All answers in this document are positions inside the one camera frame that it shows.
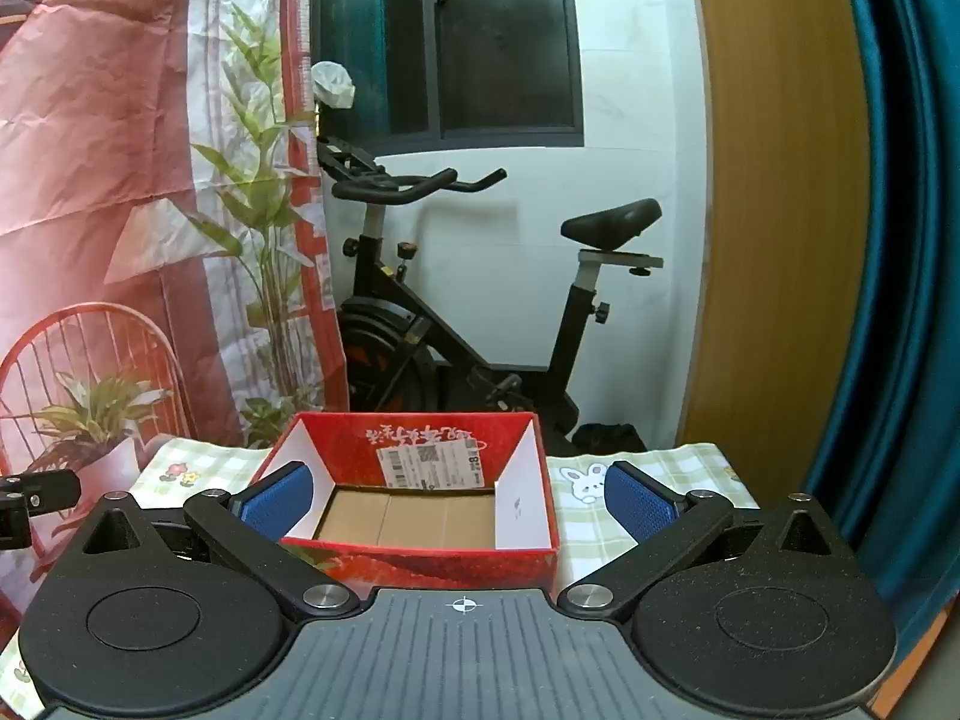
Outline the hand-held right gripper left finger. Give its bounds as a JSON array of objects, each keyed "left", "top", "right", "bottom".
[{"left": 79, "top": 461, "right": 361, "bottom": 620}]

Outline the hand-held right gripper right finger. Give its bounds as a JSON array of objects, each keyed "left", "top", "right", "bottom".
[{"left": 559, "top": 461, "right": 860, "bottom": 623}]

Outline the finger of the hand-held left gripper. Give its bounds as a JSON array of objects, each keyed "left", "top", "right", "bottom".
[{"left": 0, "top": 468, "right": 82, "bottom": 550}]

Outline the red strawberry print cardboard box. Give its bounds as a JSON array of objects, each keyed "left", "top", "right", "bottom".
[{"left": 247, "top": 411, "right": 562, "bottom": 602}]

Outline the green checked bunny tablecloth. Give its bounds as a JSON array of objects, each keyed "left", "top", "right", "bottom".
[{"left": 0, "top": 437, "right": 767, "bottom": 720}]

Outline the black exercise bike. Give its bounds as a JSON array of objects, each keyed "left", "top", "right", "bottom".
[{"left": 315, "top": 131, "right": 665, "bottom": 458}]

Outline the printed plant backdrop cloth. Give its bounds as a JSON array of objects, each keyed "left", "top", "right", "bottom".
[{"left": 0, "top": 0, "right": 353, "bottom": 620}]

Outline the wooden door panel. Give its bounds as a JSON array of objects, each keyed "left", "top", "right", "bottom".
[{"left": 677, "top": 0, "right": 880, "bottom": 485}]

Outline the teal curtain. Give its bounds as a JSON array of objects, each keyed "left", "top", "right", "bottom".
[{"left": 795, "top": 0, "right": 960, "bottom": 620}]

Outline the white plastic bag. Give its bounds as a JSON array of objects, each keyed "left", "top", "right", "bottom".
[{"left": 310, "top": 60, "right": 356, "bottom": 110}]

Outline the dark glass window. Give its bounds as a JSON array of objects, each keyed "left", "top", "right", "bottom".
[{"left": 310, "top": 0, "right": 586, "bottom": 152}]

